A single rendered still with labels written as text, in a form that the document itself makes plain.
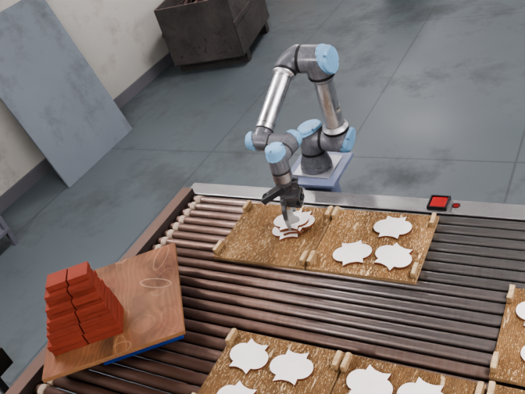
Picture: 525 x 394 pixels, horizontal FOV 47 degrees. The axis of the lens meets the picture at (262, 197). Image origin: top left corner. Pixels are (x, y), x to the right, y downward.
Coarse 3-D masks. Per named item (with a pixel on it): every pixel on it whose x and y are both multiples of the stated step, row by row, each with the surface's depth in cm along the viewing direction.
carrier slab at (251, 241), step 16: (256, 208) 265; (272, 208) 262; (288, 208) 259; (304, 208) 256; (320, 208) 252; (240, 224) 259; (256, 224) 255; (272, 224) 252; (320, 224) 244; (224, 240) 253; (240, 240) 250; (256, 240) 247; (272, 240) 244; (288, 240) 241; (304, 240) 239; (320, 240) 238; (224, 256) 244; (240, 256) 241; (256, 256) 239; (272, 256) 236; (288, 256) 233
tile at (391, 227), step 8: (376, 224) 233; (384, 224) 231; (392, 224) 230; (400, 224) 229; (408, 224) 228; (376, 232) 230; (384, 232) 228; (392, 232) 226; (400, 232) 225; (408, 232) 225
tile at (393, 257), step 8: (384, 248) 221; (392, 248) 220; (400, 248) 219; (376, 256) 219; (384, 256) 217; (392, 256) 216; (400, 256) 215; (408, 256) 214; (384, 264) 214; (392, 264) 213; (400, 264) 212; (408, 264) 211
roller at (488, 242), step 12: (192, 216) 279; (204, 216) 276; (216, 216) 272; (228, 216) 269; (240, 216) 267; (432, 240) 223; (444, 240) 221; (456, 240) 219; (468, 240) 217; (480, 240) 215; (492, 240) 213; (504, 240) 212
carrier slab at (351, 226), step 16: (336, 224) 241; (352, 224) 238; (368, 224) 236; (416, 224) 228; (336, 240) 233; (352, 240) 231; (368, 240) 228; (384, 240) 226; (400, 240) 224; (416, 240) 221; (320, 256) 228; (416, 256) 215; (320, 272) 224; (336, 272) 220; (352, 272) 217; (368, 272) 215; (384, 272) 213; (400, 272) 211
